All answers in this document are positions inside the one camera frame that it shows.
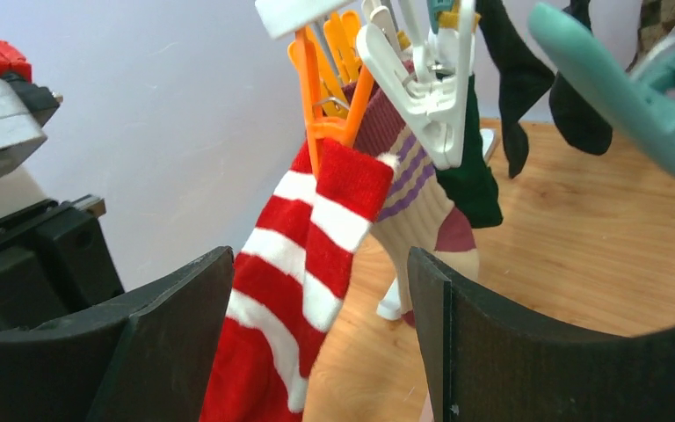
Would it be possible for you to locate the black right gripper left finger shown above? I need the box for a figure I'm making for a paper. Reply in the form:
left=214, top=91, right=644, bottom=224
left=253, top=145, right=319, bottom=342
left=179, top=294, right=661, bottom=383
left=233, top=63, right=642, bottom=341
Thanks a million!
left=0, top=246, right=234, bottom=421

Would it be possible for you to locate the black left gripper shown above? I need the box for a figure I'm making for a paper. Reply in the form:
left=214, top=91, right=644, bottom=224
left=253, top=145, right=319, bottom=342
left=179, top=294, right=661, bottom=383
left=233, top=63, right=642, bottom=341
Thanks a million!
left=0, top=195, right=125, bottom=331

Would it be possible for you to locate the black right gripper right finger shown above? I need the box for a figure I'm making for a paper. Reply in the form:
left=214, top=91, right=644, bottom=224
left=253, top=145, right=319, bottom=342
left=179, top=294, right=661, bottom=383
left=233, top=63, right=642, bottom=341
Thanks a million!
left=407, top=248, right=675, bottom=421

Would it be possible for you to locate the beige purple striped sock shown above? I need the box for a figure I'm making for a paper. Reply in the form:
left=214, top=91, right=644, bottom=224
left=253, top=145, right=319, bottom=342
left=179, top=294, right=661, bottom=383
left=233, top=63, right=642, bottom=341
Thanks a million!
left=354, top=85, right=480, bottom=326

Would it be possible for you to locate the white oval clip hanger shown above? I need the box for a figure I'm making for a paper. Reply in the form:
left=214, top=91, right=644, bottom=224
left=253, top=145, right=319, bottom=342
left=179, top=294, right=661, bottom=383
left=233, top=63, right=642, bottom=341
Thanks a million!
left=255, top=0, right=350, bottom=40

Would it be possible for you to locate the white metal drying rack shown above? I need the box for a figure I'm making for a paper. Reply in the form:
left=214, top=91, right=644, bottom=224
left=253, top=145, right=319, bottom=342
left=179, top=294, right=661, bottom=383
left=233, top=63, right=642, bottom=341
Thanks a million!
left=372, top=129, right=480, bottom=321

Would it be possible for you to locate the dark green sock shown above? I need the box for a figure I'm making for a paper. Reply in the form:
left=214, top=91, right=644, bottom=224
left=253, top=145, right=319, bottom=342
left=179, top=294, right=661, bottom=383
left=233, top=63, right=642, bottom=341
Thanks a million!
left=436, top=74, right=504, bottom=229

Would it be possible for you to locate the black sock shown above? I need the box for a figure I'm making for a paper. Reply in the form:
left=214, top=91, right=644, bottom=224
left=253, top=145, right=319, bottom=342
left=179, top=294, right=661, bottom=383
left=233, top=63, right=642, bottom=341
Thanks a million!
left=475, top=0, right=555, bottom=178

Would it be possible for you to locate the brown argyle sock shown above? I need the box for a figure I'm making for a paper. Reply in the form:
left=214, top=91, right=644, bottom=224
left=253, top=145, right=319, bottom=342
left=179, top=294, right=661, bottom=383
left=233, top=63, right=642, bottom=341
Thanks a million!
left=627, top=0, right=675, bottom=72

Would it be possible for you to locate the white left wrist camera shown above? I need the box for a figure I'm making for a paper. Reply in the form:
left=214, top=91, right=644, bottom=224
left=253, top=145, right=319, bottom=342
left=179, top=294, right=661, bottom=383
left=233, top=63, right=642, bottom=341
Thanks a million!
left=0, top=72, right=62, bottom=178

